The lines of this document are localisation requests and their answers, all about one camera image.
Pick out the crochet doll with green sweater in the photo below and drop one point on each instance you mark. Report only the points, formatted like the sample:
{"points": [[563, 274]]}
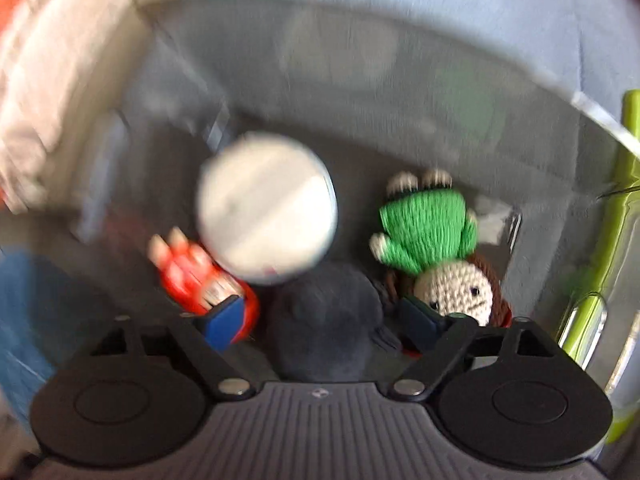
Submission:
{"points": [[425, 220]]}

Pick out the black plush toy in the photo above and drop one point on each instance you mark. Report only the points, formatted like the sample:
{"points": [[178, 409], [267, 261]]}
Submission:
{"points": [[325, 310]]}

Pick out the green box lid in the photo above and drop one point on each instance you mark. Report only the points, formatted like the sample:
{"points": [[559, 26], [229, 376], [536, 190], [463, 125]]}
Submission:
{"points": [[620, 240]]}

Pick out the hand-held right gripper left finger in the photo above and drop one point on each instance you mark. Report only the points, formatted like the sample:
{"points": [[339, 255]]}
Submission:
{"points": [[225, 321]]}

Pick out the beige crumpled sheet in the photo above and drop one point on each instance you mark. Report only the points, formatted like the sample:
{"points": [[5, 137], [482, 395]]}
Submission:
{"points": [[65, 85]]}

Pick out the grey transparent storage box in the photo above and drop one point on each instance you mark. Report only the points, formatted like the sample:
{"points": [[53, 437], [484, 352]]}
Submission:
{"points": [[350, 110]]}

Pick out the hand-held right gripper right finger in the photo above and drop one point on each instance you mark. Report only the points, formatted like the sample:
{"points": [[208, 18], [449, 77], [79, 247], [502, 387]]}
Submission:
{"points": [[419, 322]]}

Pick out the red figure doll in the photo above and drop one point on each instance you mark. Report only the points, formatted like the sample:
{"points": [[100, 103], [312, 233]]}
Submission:
{"points": [[195, 275]]}

